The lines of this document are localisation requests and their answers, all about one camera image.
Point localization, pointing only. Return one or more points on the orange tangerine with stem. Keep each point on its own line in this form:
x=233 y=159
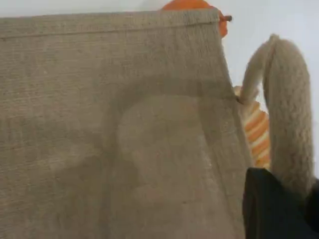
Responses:
x=223 y=27

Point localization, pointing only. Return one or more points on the brown burlap tote bag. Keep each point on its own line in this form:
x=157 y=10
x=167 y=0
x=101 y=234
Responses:
x=112 y=124

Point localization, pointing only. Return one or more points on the long striped bread loaf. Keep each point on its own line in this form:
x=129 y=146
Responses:
x=259 y=134

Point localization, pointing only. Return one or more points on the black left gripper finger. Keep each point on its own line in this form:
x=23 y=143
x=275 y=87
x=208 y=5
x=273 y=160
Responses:
x=314 y=199
x=271 y=206

